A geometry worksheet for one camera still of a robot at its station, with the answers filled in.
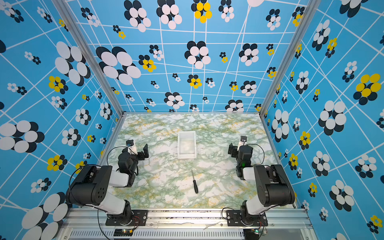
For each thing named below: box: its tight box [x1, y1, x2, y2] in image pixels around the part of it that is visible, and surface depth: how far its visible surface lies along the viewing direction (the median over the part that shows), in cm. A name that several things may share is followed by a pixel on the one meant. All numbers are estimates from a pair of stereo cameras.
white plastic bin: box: [177, 131, 197, 159], surface depth 101 cm
